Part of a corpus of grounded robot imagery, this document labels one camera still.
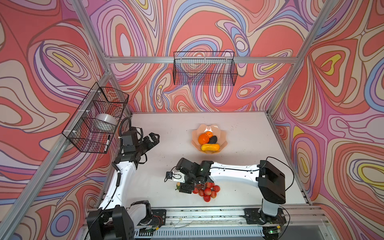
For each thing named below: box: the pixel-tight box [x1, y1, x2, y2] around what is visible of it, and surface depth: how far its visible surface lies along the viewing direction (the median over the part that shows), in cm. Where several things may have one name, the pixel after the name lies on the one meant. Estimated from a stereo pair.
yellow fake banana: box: [201, 143, 221, 152], surface depth 95 cm
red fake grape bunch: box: [192, 181, 221, 202], surface depth 80 cm
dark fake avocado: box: [208, 135, 218, 144], surface depth 100 cm
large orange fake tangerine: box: [198, 133, 210, 145], surface depth 100 cm
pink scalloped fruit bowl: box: [191, 124, 228, 154], surface depth 101 cm
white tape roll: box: [91, 113, 118, 133], surface depth 74 cm
